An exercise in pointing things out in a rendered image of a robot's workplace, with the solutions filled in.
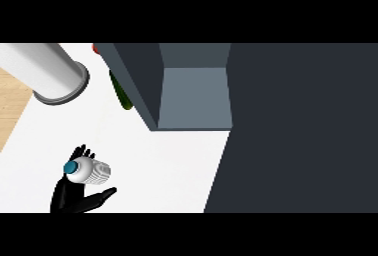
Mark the green cucumber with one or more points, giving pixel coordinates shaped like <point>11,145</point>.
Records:
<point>121,95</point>

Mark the white cylinder with grey rim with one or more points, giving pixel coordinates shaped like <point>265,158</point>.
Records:
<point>45,71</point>

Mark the red vegetable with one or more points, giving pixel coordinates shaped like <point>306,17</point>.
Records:
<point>95,49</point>

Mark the dark grey cabinet door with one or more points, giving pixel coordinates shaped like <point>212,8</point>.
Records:
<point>300,130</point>

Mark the grey open cabinet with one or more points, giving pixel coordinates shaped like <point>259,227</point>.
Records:
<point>182,93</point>

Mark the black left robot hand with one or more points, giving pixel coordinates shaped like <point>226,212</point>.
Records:
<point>68,196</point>

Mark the white bottle with blue cap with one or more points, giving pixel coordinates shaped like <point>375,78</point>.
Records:
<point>89,171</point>

